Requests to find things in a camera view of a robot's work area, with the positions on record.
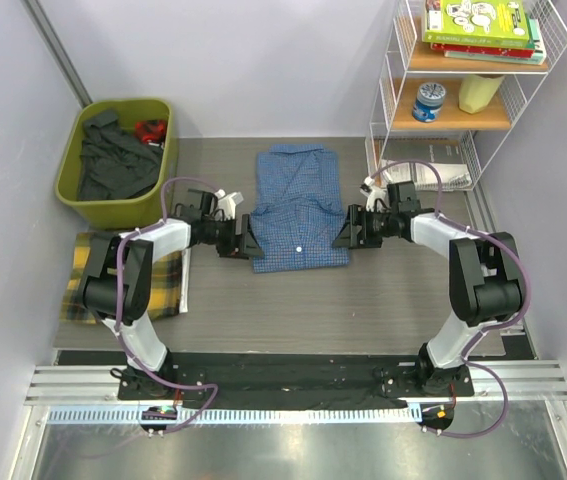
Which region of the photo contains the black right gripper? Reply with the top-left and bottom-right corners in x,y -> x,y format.
332,204 -> 398,249

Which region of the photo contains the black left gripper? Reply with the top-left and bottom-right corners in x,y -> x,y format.
201,214 -> 264,260

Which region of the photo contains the blue checked long sleeve shirt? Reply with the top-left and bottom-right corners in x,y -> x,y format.
250,144 -> 349,274

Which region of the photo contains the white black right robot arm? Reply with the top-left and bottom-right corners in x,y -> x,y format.
332,180 -> 527,396

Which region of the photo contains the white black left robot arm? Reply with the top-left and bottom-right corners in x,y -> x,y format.
79,189 -> 263,399

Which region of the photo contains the folded yellow plaid shirt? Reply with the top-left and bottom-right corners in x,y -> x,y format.
59,232 -> 184,325

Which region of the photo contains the white folded paper booklet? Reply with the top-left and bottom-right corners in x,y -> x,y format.
380,160 -> 472,191

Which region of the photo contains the blue white round tin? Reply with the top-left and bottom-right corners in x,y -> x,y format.
412,82 -> 447,123

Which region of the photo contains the red black garment in bin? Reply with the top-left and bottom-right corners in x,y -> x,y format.
134,119 -> 168,144

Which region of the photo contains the dark grey shirt in bin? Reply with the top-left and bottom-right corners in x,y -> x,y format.
77,109 -> 164,202

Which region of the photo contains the olive green plastic bin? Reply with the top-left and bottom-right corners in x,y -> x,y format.
54,98 -> 178,230

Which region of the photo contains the pale yellow faceted vase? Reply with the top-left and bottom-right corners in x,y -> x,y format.
458,74 -> 504,114

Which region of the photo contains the red book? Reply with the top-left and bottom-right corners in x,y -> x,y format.
430,43 -> 536,59

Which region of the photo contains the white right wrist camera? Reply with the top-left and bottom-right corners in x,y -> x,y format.
359,176 -> 387,212

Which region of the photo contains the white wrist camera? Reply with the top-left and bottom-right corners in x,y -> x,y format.
359,176 -> 387,212
212,189 -> 244,221

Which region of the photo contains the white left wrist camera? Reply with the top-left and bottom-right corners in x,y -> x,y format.
212,189 -> 244,221

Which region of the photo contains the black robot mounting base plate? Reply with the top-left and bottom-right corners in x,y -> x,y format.
111,353 -> 474,409

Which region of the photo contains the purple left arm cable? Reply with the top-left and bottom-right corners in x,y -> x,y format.
112,175 -> 220,459

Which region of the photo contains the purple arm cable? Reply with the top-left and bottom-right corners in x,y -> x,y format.
362,158 -> 534,440
112,175 -> 220,459

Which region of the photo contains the white slotted cable duct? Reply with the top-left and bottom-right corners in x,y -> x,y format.
47,404 -> 422,426

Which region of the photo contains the white wire shelf rack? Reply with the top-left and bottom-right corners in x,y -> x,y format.
365,1 -> 567,191

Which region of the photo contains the aluminium extrusion rail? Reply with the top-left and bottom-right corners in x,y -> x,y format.
25,360 -> 567,405

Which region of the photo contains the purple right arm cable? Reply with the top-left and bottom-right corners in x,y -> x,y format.
362,158 -> 534,440

